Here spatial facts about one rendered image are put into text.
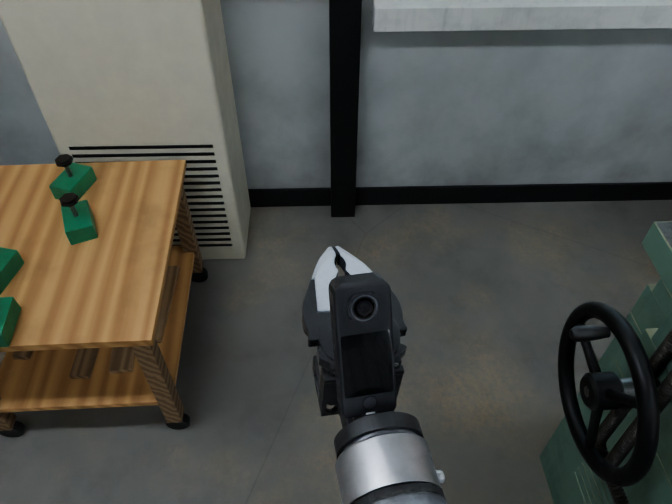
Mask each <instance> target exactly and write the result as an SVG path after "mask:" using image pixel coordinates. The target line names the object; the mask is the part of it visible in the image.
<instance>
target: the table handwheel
mask: <svg viewBox="0 0 672 504"><path fill-rule="evenodd" d="M591 318H596V319H598V320H600V321H602V322H603V323H604V324H605V325H606V326H607V327H608V328H609V329H610V330H611V331H612V333H613V334H614V336H615V337H616V339H617V341H618V343H619V345H620V347H621V349H622V351H623V353H624V355H625V358H626V361H627V363H628V366H629V370H630V373H631V377H630V378H619V377H618V376H617V375H616V374H615V373H614V372H612V371H606V372H601V369H600V367H599V364H598V361H597V358H596V356H595V353H594V350H593V348H592V344H591V341H587V342H580V343H581V345H582V348H583V352H584V355H585V359H586V362H587V365H588V369H589V372H590V373H585V374H584V375H583V377H582V378H581V380H580V394H581V398H582V400H583V402H584V404H585V405H586V406H587V407H588V408H589V409H590V410H591V415H590V421H589V426H588V430H587V429H586V426H585V424H584V421H583V418H582V415H581V411H580V407H579V403H578V399H577V393H576V387H575V376H574V357H575V348H576V343H577V342H575V341H574V340H572V339H571V338H570V335H569V331H570V329H572V328H573V327H574V326H581V325H585V323H586V321H588V320H589V319H591ZM558 380H559V389H560V396H561V401H562V406H563V410H564V414H565V418H566V421H567V424H568V427H569V430H570V433H571V435H572V438H573V440H574V442H575V445H576V447H577V449H578V450H579V452H580V454H581V456H582V457H583V459H584V460H585V462H586V463H587V465H588V466H589V467H590V469H591V470H592V471H593V472H594V473H595V474H596V475H597V476H598V477H600V478H601V479H602V480H604V481H605V482H607V483H609V484H611V485H614V486H618V487H628V486H632V485H634V484H636V483H638V482H639V481H641V480H642V479H643V478H644V477H645V476H646V474H647V473H648V472H649V470H650V468H651V466H652V464H653V461H654V458H655V455H656V452H657V447H658V442H659V433H660V411H659V401H658V394H657V388H658V387H659V386H660V384H661V383H660V381H659V379H658V377H657V378H656V379H654V375H653V371H652V368H651V365H650V362H649V359H648V356H647V354H646V351H645V349H644V347H643V345H642V343H641V341H640V339H639V337H638V335H637V334H636V332H635V330H634V329H633V327H632V326H631V325H630V323H629V322H628V321H627V319H626V318H625V317H624V316H623V315H622V314H621V313H620V312H619V311H617V310H616V309H615V308H613V307H612V306H610V305H608V304H606V303H603V302H599V301H589V302H585V303H583V304H581V305H579V306H578V307H576V308H575V309H574V310H573V311H572V312H571V314H570V315H569V317H568V318H567V320H566V322H565V325H564V327H563V330H562V334H561V338H560V343H559V351H558ZM622 404H625V405H627V406H630V407H632V408H635V409H637V434H636V441H635V446H634V449H633V453H632V455H631V457H630V459H629V461H628V462H627V463H626V464H625V465H624V466H623V467H619V468H618V467H614V466H612V465H611V464H609V463H608V462H607V461H606V460H605V459H604V458H603V457H602V455H601V454H600V453H599V451H598V450H597V448H596V447H595V443H596V438H597V433H598V428H599V424H600V420H601V417H602V413H603V410H611V409H619V408H620V407H621V405H622Z"/></svg>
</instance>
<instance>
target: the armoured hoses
mask: <svg viewBox="0 0 672 504"><path fill-rule="evenodd" d="M671 358H672V329H671V331H670V332H669V334H667V336H666V337H665V339H664V340H663V341H662V342H661V344H660V345H659V347H657V349H656V350H655V352H654V353H653V355H652V356H651V357H650V359H649V362H650V365H651V368H652V371H653V375H654V379H656V378H657V377H658V375H659V374H660V373H661V372H662V370H663V369H664V368H665V367H666V365H667V364H668V363H669V361H670V360H671ZM657 394H658V401H659V411H660V414H661V413H662V411H663V410H664V409H665V407H666V406H667V405H668V404H669V402H670V401H671V400H672V369H671V371H670V372H669V374H667V376H666V377H665V379H664V381H662V383H661V384H660V386H659V387H658V388H657ZM632 409H633V408H632V407H630V406H627V405H625V404H622V405H621V407H620V408H619V409H611V411H610V413H608V415H607V417H605V419H604V420H603V422H602V423H601V424H600V426H599V428H598V433H597V438H596V443H595V447H596V448H597V450H598V451H599V453H600V454H601V455H602V457H603V458H604V459H605V460H606V461H607V462H608V463H609V464H611V465H612V466H614V467H618V466H619V465H620V464H621V462H623V460H624V459H625V458H626V456H627V455H628V454H629V453H630V451H631V450H632V449H633V447H634V446H635V441H636V434H637V416H636V418H634V420H633V421H632V423H631V424H630V425H629V427H628V428H627V429H626V431H625V432H624V433H623V435H622V436H621V437H620V439H619V440H618V441H617V443H616V444H615V445H614V447H613V448H612V450H610V452H608V451H607V448H606V447H607V446H606V442H607V440H608V439H609V438H610V436H611V435H612V434H613V432H615V430H616V429H617V428H618V426H619V425H620V424H621V423H622V421H623V420H624V419H625V417H626V416H627V415H628V413H630V411H631V410H632ZM606 484H607V486H608V487H607V488H608V489H609V492H610V495H611V496H612V499H613V503H615V504H629V500H627V496H625V495H626V493H625V492H624V489H623V488H622V487H618V486H614V485H611V484H609V483H607V482H606Z"/></svg>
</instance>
